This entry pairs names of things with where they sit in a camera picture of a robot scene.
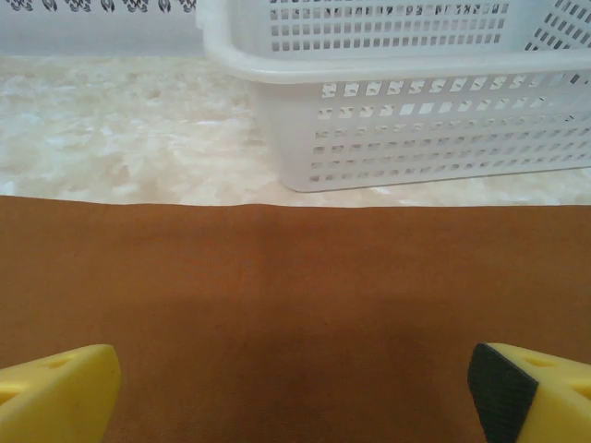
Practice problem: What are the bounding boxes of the right gripper yellow right finger with black pad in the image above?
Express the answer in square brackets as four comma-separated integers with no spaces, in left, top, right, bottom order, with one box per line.
[466,341,591,443]

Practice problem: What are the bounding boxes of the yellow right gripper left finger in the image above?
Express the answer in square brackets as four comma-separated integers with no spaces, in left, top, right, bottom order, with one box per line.
[0,343,123,443]

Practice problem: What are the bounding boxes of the brown long pants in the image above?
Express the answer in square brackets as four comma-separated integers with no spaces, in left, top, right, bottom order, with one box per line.
[0,194,591,443]

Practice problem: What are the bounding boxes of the white perforated plastic basket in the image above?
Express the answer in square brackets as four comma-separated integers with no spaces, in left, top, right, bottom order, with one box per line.
[196,0,591,194]

